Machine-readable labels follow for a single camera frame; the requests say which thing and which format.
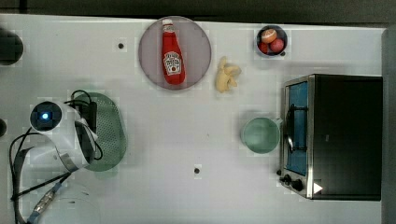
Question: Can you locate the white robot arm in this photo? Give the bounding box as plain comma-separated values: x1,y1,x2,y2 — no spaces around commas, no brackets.
9,101,98,224

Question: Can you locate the green oval plastic strainer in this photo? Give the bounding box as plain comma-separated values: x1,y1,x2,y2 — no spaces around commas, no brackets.
76,92,127,172

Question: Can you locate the orange toy fruit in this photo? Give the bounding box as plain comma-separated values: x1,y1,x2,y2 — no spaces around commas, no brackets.
261,29,277,44

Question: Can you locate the black round object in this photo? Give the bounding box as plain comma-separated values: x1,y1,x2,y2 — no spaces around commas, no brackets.
0,29,23,65

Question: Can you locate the grey round plate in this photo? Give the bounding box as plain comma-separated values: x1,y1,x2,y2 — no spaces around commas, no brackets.
138,16,211,91

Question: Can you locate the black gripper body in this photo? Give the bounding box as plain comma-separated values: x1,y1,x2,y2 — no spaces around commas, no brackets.
81,102,97,133

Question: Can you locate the green plastic cup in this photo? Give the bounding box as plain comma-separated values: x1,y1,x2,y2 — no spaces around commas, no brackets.
240,117,283,154

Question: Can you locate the dark bowl top left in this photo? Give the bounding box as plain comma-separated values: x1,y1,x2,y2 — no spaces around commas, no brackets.
0,119,7,137

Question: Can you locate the blue bowl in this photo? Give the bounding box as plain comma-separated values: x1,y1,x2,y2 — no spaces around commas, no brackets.
255,25,289,57

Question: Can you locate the yellow plush banana bunch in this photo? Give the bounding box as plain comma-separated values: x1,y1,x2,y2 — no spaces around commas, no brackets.
216,56,241,93

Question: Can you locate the black toaster oven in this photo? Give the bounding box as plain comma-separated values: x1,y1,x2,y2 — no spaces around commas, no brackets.
276,74,383,201

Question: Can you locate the red ketchup bottle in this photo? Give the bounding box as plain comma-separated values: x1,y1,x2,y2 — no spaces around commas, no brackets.
162,19,186,85

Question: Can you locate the red toy apple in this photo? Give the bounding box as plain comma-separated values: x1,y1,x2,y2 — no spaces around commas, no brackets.
270,38,284,53

